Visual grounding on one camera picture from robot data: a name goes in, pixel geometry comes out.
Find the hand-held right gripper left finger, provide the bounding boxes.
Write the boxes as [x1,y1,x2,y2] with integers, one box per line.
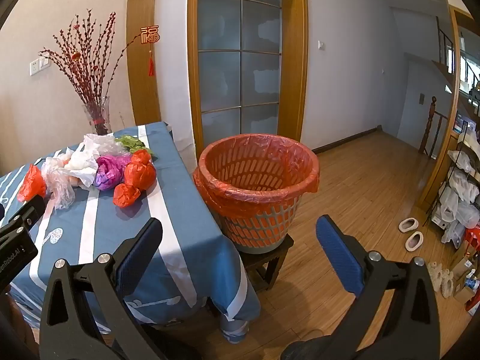
[38,217,164,360]

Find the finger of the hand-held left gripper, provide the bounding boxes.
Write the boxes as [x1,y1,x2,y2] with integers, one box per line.
[0,194,46,238]

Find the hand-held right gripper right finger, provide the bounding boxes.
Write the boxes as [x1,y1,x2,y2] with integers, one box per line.
[316,215,442,360]

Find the small orange plastic bag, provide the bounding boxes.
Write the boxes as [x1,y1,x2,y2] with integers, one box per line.
[112,183,142,208]

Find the orange plastic waste basket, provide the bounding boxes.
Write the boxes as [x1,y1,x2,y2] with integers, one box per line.
[193,133,320,254]

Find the purple plastic bag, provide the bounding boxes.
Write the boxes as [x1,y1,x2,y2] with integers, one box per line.
[94,154,130,191]

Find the translucent white plastic bag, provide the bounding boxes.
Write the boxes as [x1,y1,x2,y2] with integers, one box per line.
[82,133,126,158]

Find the orange plastic bin liner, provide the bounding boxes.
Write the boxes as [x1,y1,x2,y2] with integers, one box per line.
[193,133,320,218]

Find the red plastic bag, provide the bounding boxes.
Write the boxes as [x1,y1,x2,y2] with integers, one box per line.
[17,164,47,201]

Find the clear crinkled plastic bag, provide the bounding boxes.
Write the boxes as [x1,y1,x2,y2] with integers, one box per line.
[40,155,76,211]

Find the dark wooden stool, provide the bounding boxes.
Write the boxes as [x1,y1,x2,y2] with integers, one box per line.
[240,232,295,293]

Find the pink white slipper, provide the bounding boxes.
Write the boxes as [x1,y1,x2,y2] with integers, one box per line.
[398,217,419,234]
[405,231,424,252]

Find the large orange plastic bag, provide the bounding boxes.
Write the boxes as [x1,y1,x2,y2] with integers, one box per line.
[124,149,157,190]

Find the light green plastic bag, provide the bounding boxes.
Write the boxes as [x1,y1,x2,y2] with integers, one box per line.
[114,135,155,155]

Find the glass vase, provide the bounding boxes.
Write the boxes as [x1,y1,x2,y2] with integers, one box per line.
[82,97,111,136]

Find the black metal shelf rack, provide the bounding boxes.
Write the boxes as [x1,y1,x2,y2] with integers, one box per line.
[424,131,480,241]

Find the white shopping bag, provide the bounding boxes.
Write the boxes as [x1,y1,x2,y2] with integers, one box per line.
[448,150,475,173]
[440,219,466,248]
[448,169,474,201]
[455,200,480,229]
[439,187,460,222]

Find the cardboard box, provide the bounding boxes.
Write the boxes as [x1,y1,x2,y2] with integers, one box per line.
[454,277,480,304]
[450,247,477,282]

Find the red plastic stool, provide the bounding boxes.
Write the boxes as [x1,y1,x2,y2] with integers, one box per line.
[463,227,480,261]

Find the red berry branches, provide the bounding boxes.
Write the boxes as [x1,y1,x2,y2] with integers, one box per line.
[38,8,141,115]

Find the wooden stair newel railing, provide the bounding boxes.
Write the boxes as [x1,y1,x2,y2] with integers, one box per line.
[418,96,449,158]

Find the red hanging tassel ornament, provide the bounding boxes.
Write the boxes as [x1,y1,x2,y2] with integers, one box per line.
[140,25,160,77]

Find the window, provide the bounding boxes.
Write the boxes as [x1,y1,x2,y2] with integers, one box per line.
[459,34,480,94]

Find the wooden frosted glass door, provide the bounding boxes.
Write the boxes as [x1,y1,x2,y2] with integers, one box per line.
[186,0,309,162]

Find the black upper stair railing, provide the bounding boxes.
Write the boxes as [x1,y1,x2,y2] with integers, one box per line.
[435,15,456,76]

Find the white wall socket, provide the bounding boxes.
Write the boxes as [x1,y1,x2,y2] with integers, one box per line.
[29,57,51,76]

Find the wooden partition frame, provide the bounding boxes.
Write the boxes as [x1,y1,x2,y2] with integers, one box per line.
[416,5,480,211]

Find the wooden wall trim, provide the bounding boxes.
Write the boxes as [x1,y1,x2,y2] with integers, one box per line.
[126,0,162,124]

